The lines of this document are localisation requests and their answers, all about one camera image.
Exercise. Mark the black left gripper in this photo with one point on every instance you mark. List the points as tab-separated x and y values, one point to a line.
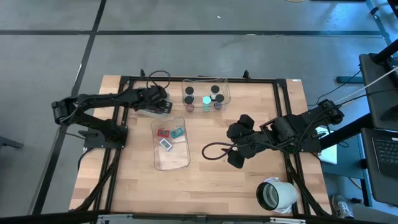
155	95

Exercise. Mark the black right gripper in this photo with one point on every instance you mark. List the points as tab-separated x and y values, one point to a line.
253	141

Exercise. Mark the black-capped jar red contents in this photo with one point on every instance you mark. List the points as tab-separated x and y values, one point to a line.
189	100

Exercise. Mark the teal digital thermometer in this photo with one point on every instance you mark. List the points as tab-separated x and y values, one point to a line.
177	132

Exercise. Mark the white digital thermometer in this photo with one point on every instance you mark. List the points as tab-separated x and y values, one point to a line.
165	144

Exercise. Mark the teal-capped glass jar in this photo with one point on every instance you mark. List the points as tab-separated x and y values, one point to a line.
206	100

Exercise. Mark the black-capped jar purple contents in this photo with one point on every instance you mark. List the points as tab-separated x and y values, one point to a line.
219	98

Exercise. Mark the clear plastic tray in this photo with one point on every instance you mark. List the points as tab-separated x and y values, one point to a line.
171	158
202	88

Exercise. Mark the black-capped jar white contents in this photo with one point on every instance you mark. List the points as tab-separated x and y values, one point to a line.
214	89

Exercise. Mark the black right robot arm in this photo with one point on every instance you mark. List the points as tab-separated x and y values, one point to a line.
298	124

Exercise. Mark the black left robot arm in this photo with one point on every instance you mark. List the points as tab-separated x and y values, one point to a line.
102	97

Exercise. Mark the grey plastic bin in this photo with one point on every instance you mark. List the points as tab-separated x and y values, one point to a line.
149	113

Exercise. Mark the white crumpled cloth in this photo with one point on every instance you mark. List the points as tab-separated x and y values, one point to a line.
270	180

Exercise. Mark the white cylinder black rim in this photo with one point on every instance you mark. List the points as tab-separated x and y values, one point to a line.
287	194

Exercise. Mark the white paper sheet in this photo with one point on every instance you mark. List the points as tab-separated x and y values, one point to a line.
329	155

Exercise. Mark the black diagonal stand pole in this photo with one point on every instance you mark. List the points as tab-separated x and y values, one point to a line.
345	132

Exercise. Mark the blue-grey cart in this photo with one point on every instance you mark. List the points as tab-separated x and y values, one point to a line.
345	168

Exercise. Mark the person's shoe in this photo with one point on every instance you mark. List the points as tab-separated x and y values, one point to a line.
342	207

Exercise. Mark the dark floor bar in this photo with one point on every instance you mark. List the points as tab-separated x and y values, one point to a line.
349	79

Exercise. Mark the dark grey flat panel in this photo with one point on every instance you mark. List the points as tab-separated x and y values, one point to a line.
373	93

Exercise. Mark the dark grey laptop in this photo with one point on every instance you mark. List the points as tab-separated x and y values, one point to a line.
385	155

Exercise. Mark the grey furniture leg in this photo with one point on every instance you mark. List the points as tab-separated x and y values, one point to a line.
9	143

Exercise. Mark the black horizontal beam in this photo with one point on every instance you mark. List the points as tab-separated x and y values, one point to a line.
46	218

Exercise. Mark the short black pole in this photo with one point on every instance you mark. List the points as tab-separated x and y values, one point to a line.
385	52

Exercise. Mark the blue-grey metal rack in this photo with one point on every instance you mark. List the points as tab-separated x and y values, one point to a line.
377	21

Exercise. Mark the black aluminium table frame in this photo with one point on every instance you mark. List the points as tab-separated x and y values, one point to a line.
125	80

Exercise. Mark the grey metal bracket plate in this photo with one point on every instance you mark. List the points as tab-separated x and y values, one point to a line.
124	220

